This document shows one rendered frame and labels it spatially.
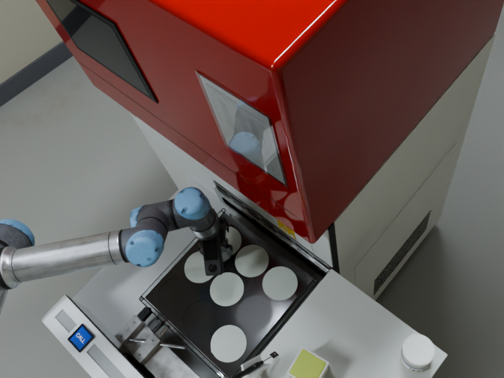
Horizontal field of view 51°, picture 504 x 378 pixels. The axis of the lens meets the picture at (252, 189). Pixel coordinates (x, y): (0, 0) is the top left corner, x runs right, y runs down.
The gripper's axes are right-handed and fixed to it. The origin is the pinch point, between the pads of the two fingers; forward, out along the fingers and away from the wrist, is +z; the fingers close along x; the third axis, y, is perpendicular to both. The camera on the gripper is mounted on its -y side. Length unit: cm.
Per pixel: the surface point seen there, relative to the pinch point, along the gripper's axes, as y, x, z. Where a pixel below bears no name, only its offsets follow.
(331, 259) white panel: -5.6, -31.3, -11.6
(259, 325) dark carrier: -18.4, -10.8, 1.9
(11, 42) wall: 163, 147, 61
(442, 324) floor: 2, -73, 92
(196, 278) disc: -4.4, 7.9, 1.8
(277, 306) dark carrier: -13.4, -15.5, 1.8
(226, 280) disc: -5.5, -0.8, 1.8
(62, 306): -13.1, 45.2, -4.2
